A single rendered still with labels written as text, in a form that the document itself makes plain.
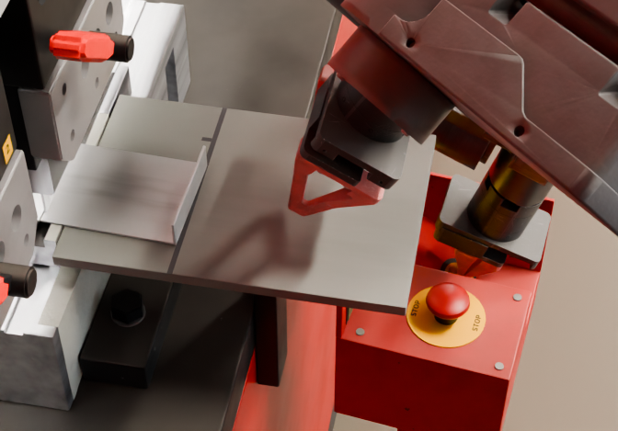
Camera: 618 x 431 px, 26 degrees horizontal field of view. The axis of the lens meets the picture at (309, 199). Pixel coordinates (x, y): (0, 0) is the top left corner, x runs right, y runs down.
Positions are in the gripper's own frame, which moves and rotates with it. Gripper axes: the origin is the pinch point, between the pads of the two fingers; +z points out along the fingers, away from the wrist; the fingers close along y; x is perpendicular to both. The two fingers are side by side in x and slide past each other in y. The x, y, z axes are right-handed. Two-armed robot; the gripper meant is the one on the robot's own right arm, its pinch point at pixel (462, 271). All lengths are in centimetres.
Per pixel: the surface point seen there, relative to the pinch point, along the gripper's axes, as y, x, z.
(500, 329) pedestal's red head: -3.8, 9.9, -6.1
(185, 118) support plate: 28.7, 13.6, -19.9
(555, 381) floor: -31, -44, 67
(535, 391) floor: -28, -41, 68
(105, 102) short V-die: 35.4, 13.7, -18.0
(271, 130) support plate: 21.8, 13.0, -21.8
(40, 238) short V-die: 34.4, 28.2, -17.2
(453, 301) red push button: 1.3, 10.4, -7.8
